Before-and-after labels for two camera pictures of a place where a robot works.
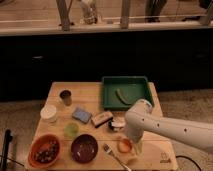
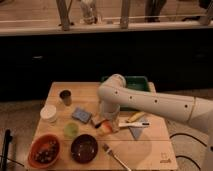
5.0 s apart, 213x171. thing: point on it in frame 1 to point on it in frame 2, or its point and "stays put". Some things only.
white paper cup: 48,113 stays put
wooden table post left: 64,13 stays put
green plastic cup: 71,129 stays put
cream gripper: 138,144 to 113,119
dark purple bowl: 84,149 stays put
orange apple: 125,145 to 106,127
